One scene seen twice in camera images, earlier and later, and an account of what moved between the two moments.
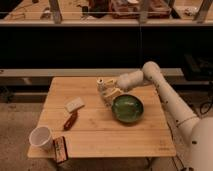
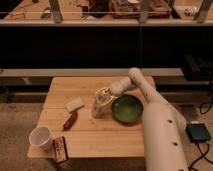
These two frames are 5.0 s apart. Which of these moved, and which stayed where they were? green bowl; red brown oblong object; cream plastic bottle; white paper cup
Moved: cream plastic bottle
Stayed: red brown oblong object; green bowl; white paper cup
